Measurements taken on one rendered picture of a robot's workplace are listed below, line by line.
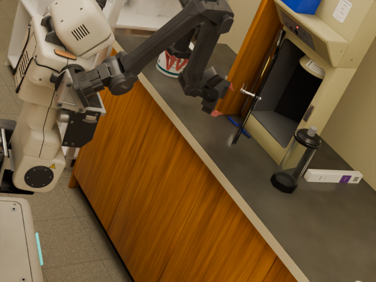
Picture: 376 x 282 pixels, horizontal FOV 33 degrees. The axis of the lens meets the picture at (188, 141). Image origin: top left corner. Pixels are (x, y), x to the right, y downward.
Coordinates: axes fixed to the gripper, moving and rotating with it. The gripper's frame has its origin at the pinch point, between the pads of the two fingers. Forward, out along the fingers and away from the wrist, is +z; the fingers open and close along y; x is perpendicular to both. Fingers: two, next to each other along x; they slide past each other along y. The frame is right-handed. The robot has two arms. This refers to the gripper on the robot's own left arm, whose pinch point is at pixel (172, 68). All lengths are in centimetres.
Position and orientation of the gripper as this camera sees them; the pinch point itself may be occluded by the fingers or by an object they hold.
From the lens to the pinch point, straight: 250.5
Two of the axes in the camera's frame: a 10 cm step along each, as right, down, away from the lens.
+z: -3.4, 7.9, 5.1
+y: 8.1, -0.3, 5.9
